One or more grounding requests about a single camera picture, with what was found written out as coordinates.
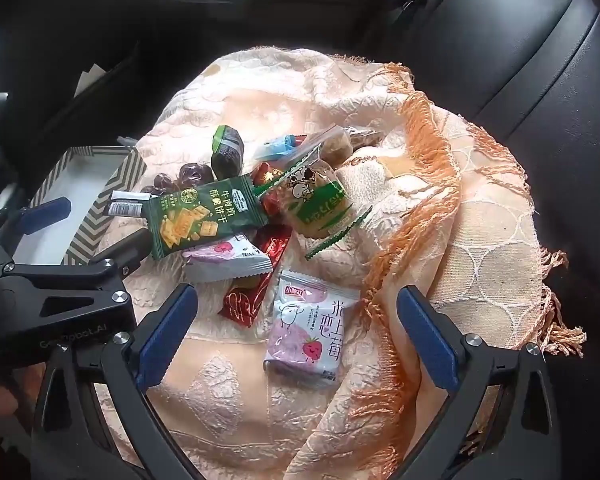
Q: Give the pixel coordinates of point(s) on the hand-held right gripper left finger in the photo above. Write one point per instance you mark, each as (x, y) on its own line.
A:
(170, 330)

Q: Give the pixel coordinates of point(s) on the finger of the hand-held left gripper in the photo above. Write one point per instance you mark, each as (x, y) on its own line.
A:
(42, 216)
(125, 252)

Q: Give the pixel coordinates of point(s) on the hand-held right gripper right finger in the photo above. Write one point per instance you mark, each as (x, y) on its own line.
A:
(427, 340)

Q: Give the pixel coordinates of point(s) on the chevron patterned cardboard box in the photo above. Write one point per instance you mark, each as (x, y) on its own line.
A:
(87, 225)

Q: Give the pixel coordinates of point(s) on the dark red candy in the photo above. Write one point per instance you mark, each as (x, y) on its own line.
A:
(192, 172)
(162, 180)
(150, 191)

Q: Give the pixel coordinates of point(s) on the red foil snack packet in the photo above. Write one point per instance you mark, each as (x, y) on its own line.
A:
(242, 302)

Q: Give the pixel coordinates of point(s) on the green cracker packet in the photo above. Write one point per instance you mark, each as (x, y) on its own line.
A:
(195, 215)

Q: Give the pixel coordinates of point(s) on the white strawberry print snack packet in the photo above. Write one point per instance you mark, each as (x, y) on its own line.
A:
(305, 330)
(220, 260)

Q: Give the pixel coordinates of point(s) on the clear cow print cookie packet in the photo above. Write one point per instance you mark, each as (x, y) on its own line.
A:
(315, 200)

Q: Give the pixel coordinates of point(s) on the peach fringed blanket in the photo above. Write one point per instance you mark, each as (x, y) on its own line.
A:
(480, 240)

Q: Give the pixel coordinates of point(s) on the dark green small snack packet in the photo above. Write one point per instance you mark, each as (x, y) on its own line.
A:
(227, 152)

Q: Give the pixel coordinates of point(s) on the white paper sheet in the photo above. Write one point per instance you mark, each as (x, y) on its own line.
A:
(92, 76)

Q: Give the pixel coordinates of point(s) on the red star print candy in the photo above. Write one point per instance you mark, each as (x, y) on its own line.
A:
(267, 176)

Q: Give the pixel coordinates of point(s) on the blue wrapped candy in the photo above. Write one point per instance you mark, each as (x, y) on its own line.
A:
(280, 145)

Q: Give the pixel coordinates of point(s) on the black front seat back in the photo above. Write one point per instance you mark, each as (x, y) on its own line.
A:
(105, 20)

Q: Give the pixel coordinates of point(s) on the clear packet of brown snack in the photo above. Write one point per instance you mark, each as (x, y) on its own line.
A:
(342, 145)

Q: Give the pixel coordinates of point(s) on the black leather car seat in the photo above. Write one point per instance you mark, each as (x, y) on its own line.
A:
(530, 60)

